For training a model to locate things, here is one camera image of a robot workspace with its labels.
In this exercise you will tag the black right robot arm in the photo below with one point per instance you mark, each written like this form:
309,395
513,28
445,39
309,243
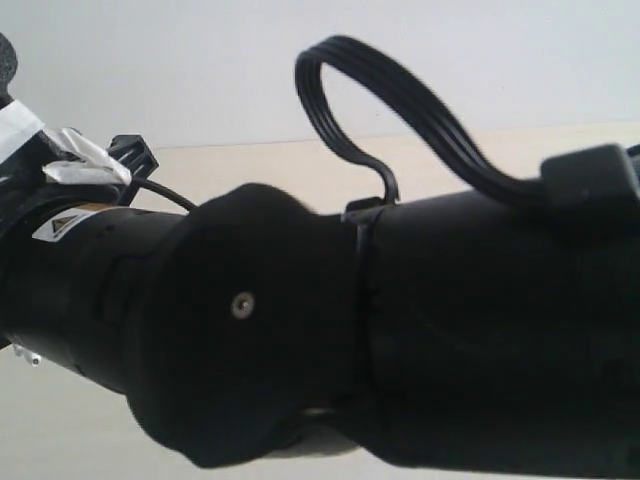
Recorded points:
451,333

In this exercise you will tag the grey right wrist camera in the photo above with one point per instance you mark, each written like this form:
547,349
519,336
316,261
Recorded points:
30,152

